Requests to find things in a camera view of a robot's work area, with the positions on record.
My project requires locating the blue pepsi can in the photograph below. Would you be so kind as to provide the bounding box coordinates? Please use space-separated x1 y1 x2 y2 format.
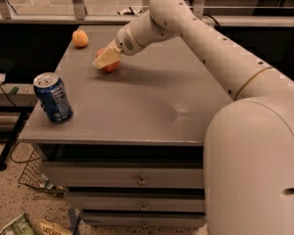
33 72 73 123

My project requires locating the orange fruit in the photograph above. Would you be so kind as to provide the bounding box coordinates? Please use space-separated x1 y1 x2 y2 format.
72 29 88 48

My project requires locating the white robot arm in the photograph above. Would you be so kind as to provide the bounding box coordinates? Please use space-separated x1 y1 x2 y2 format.
93 0 294 235

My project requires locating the yellow chip bag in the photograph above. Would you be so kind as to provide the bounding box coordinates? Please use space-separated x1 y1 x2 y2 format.
38 219 73 235

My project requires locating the red apple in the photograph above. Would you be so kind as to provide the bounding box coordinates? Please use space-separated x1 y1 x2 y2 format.
96 48 121 72

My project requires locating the black table leg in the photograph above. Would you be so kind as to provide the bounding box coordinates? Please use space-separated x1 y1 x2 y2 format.
0 113 28 171

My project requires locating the black cable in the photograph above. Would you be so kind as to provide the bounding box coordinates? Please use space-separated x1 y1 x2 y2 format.
204 14 221 27

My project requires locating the bottom grey drawer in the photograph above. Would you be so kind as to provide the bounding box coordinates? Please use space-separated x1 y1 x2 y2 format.
81 211 206 228

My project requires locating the middle grey drawer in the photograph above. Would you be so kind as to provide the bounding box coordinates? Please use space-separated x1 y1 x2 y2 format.
65 192 206 212

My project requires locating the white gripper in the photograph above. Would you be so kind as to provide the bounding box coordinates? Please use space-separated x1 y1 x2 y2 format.
93 23 144 70

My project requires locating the top grey drawer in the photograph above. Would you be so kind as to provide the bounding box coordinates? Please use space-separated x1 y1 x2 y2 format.
42 162 204 189

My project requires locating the green snack bag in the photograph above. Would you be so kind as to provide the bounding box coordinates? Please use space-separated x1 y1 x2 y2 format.
0 213 36 235

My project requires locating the metal railing frame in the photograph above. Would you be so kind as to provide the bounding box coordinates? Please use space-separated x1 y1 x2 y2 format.
0 0 294 27

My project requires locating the grey drawer cabinet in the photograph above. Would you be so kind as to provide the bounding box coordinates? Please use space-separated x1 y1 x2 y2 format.
19 24 233 229

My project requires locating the grey drawer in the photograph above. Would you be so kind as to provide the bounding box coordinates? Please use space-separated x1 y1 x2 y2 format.
42 162 204 189
81 211 206 228
65 192 206 212

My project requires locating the black wire basket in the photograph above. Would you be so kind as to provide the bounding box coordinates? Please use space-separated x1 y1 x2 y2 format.
19 151 64 197

